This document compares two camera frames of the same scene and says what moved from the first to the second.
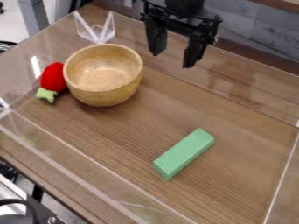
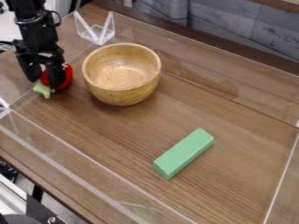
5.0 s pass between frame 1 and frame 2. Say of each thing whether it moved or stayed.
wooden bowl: moved
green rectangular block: stayed
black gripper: moved
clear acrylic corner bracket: stayed
